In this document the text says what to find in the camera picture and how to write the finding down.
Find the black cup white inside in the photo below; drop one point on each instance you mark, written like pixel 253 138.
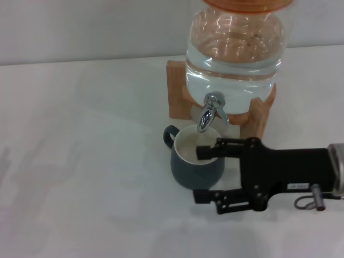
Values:
pixel 188 174

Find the wooden dispenser stand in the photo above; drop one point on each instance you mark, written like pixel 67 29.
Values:
pixel 176 88

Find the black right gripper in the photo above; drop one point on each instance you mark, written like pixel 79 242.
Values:
pixel 282 169

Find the chrome faucet lever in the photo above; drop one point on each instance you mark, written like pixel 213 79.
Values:
pixel 223 115

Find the chrome faucet spout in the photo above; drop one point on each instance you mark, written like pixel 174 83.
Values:
pixel 205 115

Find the orange wooden jar lid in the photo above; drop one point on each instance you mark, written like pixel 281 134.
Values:
pixel 247 4

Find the glass water dispenser jar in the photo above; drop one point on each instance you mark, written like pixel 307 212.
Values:
pixel 233 67

